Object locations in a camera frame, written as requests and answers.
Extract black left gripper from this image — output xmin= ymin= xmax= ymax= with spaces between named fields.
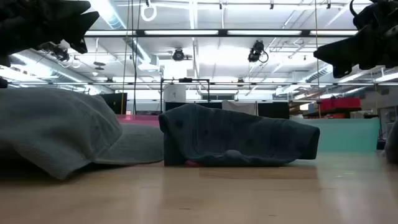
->
xmin=0 ymin=0 xmax=100 ymax=68

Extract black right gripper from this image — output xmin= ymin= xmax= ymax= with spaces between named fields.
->
xmin=313 ymin=0 xmax=398 ymax=78

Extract grey hat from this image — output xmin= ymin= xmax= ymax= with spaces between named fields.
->
xmin=0 ymin=86 xmax=165 ymax=181

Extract dark navy hat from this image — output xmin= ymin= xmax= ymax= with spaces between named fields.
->
xmin=158 ymin=103 xmax=321 ymax=167

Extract black round ceiling device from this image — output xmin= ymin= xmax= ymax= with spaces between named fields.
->
xmin=172 ymin=48 xmax=187 ymax=62
xmin=51 ymin=45 xmax=72 ymax=63

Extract red crates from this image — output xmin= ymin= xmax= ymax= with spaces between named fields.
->
xmin=319 ymin=96 xmax=362 ymax=112

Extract teal translucent plastic bin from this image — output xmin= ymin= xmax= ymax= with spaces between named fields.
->
xmin=290 ymin=117 xmax=381 ymax=153

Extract grey cabinet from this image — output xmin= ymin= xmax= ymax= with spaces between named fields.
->
xmin=377 ymin=105 xmax=398 ymax=141

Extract black panel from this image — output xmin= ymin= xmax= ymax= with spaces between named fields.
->
xmin=98 ymin=92 xmax=128 ymax=115
xmin=257 ymin=101 xmax=290 ymax=120

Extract black beam with light strips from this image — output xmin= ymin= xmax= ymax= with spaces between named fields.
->
xmin=83 ymin=29 xmax=358 ymax=39

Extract red translucent plastic bin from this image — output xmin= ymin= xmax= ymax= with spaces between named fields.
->
xmin=116 ymin=114 xmax=161 ymax=128

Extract light grey board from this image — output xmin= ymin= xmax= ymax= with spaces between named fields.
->
xmin=221 ymin=100 xmax=258 ymax=116

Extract black hanging cable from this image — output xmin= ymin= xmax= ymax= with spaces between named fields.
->
xmin=130 ymin=0 xmax=139 ymax=116
xmin=120 ymin=0 xmax=131 ymax=115

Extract long horizontal metal rail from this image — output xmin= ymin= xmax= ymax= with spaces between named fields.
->
xmin=0 ymin=81 xmax=398 ymax=87

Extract white hanging ring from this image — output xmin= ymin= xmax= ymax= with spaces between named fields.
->
xmin=140 ymin=2 xmax=158 ymax=22

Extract black overhead camera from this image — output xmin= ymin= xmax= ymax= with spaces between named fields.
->
xmin=248 ymin=39 xmax=269 ymax=63

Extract black tubular frame stand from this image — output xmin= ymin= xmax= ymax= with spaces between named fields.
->
xmin=160 ymin=77 xmax=211 ymax=113

